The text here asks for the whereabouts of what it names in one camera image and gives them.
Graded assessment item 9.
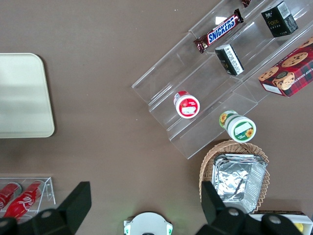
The small black box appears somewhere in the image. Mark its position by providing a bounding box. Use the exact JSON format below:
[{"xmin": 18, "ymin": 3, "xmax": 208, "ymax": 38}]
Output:
[
  {"xmin": 261, "ymin": 0, "xmax": 299, "ymax": 38},
  {"xmin": 214, "ymin": 44, "xmax": 245, "ymax": 76}
]

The red white yogurt cup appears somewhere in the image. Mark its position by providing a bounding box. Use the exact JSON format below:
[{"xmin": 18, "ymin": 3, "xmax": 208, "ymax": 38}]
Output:
[{"xmin": 173, "ymin": 91, "xmax": 201, "ymax": 119}]

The red cola bottle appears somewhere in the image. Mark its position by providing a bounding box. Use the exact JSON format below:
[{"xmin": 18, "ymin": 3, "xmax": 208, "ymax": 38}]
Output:
[
  {"xmin": 2, "ymin": 182, "xmax": 45, "ymax": 220},
  {"xmin": 0, "ymin": 182, "xmax": 22, "ymax": 211}
]

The white rectangular snack bin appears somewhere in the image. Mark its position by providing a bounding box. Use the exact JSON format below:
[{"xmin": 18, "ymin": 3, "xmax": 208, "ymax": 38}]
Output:
[{"xmin": 250, "ymin": 210, "xmax": 313, "ymax": 235}]

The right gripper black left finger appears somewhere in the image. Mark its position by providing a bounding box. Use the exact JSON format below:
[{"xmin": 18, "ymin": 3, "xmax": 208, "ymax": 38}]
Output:
[{"xmin": 33, "ymin": 181, "xmax": 92, "ymax": 235}]

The clear acrylic stepped stand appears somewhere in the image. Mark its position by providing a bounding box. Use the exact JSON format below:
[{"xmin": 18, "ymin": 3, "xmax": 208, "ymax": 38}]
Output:
[{"xmin": 131, "ymin": 0, "xmax": 313, "ymax": 160}]

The aluminium foil tray stack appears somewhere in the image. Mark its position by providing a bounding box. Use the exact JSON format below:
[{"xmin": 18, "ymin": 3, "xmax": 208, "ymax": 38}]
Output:
[{"xmin": 211, "ymin": 153, "xmax": 268, "ymax": 214}]

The green sunflower yogurt cup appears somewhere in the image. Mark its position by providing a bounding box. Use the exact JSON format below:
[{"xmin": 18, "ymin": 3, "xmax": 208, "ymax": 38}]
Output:
[{"xmin": 219, "ymin": 110, "xmax": 257, "ymax": 143}]

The red tartan cookie box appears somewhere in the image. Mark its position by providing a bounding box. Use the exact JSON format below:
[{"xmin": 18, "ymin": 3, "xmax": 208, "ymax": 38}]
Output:
[{"xmin": 258, "ymin": 36, "xmax": 313, "ymax": 98}]

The beige plastic tray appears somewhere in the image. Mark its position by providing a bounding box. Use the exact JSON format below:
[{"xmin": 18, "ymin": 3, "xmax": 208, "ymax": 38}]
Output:
[{"xmin": 0, "ymin": 52, "xmax": 55, "ymax": 139}]

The tan wicker basket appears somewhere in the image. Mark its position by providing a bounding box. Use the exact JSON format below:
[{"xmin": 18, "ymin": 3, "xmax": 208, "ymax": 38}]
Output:
[{"xmin": 199, "ymin": 139, "xmax": 270, "ymax": 213}]

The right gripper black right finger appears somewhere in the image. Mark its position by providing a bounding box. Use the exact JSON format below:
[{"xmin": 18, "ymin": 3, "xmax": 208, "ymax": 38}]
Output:
[{"xmin": 195, "ymin": 181, "xmax": 247, "ymax": 235}]

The clear acrylic bottle rack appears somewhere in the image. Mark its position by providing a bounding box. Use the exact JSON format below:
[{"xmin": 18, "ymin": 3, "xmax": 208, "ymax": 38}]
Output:
[{"xmin": 0, "ymin": 177, "xmax": 56, "ymax": 219}]

